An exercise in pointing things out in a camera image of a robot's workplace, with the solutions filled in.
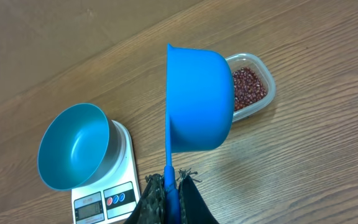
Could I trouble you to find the blue plastic measuring scoop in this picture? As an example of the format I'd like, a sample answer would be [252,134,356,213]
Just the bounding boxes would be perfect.
[164,44,234,223]

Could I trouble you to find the red beans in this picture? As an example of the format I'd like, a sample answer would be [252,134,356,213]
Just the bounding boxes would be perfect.
[232,67,267,111]

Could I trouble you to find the white digital kitchen scale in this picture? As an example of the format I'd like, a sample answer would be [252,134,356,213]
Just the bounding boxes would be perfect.
[71,121,140,224]

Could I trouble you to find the blue metal bowl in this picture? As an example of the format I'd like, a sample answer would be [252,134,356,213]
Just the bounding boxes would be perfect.
[37,103,121,190]

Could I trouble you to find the clear plastic container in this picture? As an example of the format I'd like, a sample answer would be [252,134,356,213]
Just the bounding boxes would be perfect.
[226,53,276,122]

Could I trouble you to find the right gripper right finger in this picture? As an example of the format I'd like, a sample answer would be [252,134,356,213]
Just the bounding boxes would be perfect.
[177,169,219,224]

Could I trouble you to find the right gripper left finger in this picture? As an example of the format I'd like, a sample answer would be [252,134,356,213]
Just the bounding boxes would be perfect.
[124,174,165,224]

